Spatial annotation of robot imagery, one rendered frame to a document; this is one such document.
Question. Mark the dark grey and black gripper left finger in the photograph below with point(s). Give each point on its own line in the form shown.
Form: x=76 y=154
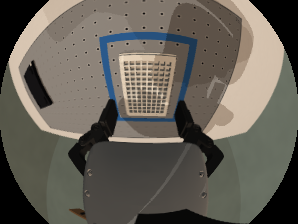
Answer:
x=99 y=131

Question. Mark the blue tape outline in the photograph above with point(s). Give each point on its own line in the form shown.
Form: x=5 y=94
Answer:
x=148 y=36

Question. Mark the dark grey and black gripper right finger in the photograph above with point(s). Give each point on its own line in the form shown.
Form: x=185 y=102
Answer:
x=192 y=133

